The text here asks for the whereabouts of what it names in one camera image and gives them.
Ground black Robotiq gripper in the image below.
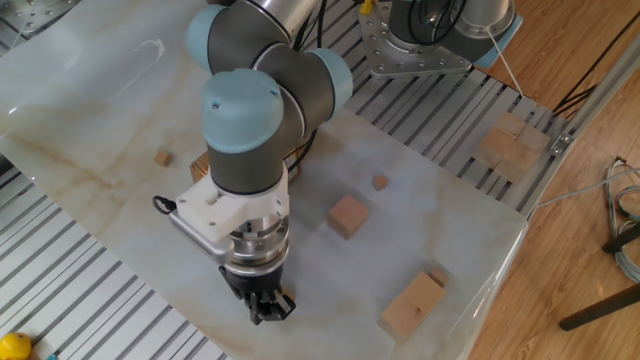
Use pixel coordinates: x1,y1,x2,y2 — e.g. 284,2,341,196
218,263,297,327

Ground cardboard box with orange tape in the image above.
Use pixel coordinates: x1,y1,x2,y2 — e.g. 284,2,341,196
189,142,303,185

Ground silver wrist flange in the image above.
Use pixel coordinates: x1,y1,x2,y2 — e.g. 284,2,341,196
224,213,291,277

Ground large wooden cube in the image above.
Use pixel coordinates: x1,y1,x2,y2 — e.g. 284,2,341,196
326,193,370,241

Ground long wooden block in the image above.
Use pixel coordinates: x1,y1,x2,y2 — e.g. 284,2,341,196
377,270,448,345

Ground black stand leg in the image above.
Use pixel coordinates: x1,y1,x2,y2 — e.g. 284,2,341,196
558,282,640,332
602,222,640,254

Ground perforated metal plate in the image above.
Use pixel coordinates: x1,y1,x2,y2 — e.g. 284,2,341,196
0,0,81,37

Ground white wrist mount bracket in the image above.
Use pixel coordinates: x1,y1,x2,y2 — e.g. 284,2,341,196
174,164,291,240

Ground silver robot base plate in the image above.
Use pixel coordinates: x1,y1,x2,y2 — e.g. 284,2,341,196
357,0,474,81

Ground metal corner bracket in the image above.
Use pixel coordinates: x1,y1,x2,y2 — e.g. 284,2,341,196
548,131,576,156

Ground grey cable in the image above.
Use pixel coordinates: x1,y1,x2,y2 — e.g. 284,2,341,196
535,167,640,209

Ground coloured cable bundle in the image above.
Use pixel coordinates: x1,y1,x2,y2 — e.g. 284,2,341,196
602,157,640,284

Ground black floor cables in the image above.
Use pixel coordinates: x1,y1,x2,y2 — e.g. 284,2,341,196
552,9,640,119

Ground aluminium frame beam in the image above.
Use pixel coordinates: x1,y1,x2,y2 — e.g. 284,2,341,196
552,32,640,151

